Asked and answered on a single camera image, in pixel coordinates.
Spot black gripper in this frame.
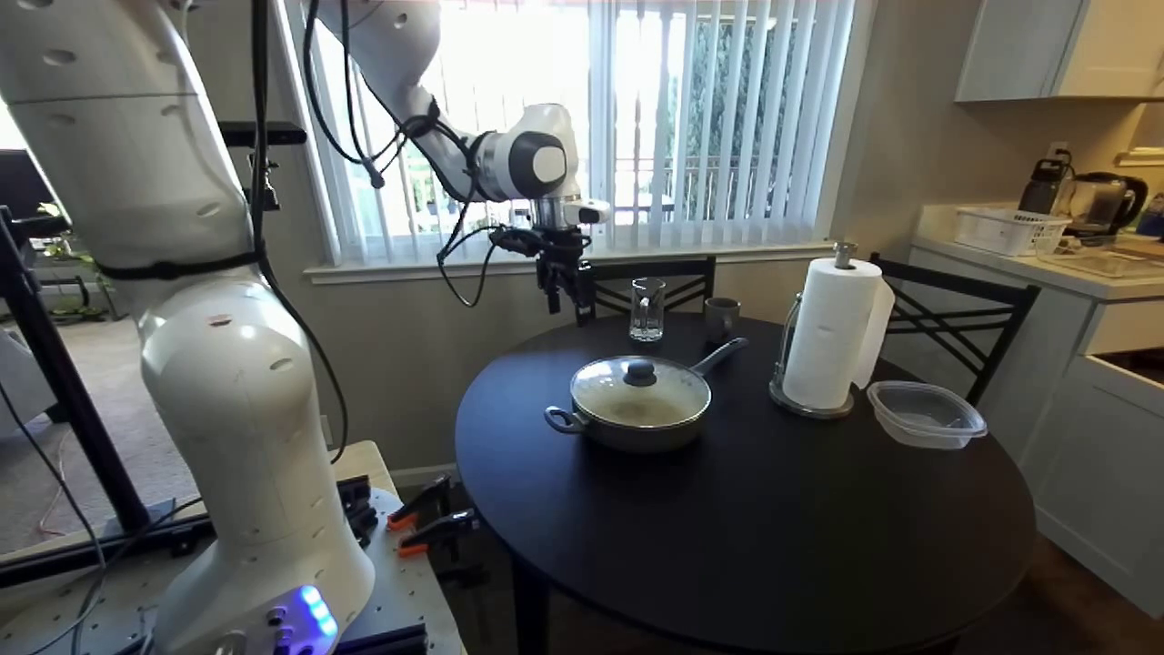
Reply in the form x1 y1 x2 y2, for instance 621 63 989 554
532 223 597 317

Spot clear glass pan lid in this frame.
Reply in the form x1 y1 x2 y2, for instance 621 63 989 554
567 353 715 435

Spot clear glass mug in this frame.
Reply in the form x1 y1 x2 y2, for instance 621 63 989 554
624 272 669 346

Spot black chair by window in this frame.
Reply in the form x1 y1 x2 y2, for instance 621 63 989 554
579 250 720 323

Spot grey ceramic mug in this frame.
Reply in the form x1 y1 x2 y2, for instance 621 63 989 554
699 295 745 350

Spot white vertical window blinds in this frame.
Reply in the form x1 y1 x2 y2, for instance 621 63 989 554
305 0 858 267

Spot metal paper towel holder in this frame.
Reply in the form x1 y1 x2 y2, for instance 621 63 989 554
763 233 865 426

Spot white paper towel roll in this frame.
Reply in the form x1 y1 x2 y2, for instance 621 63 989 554
777 253 897 412

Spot black block on platform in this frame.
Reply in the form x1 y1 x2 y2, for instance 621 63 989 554
335 473 383 548

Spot robot mounting platform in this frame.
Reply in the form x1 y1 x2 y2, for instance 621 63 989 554
0 435 474 655

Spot clear plastic lidded container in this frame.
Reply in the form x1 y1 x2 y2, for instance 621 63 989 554
863 378 991 455

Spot black chair by counter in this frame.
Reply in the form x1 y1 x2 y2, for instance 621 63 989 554
869 250 1045 408

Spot blue lit control box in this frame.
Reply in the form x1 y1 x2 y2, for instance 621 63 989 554
257 581 431 655

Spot plastic counter bin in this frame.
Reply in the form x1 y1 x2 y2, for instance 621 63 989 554
950 203 1071 257

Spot green house plant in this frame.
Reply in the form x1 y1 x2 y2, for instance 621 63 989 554
20 233 115 321

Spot black coffee maker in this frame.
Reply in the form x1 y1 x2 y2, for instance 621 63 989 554
1016 144 1075 219

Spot white upper kitchen cabinet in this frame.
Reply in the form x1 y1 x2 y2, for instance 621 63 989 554
952 0 1164 105

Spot glass electric kettle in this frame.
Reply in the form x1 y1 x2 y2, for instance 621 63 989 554
1063 166 1154 249

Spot white kitchen counter cabinet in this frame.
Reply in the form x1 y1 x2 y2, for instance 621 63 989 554
906 196 1164 623

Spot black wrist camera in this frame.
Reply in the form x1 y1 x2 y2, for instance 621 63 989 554
487 223 550 257

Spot grey pan with handles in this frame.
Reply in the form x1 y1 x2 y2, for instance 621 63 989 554
543 334 751 460

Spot orange handled black clamp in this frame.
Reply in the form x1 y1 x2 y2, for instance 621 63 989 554
386 473 457 528
395 505 482 564

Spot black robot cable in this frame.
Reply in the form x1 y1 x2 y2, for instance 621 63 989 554
243 0 356 465

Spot black metal stand frame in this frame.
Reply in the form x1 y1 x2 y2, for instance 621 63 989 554
0 201 225 593

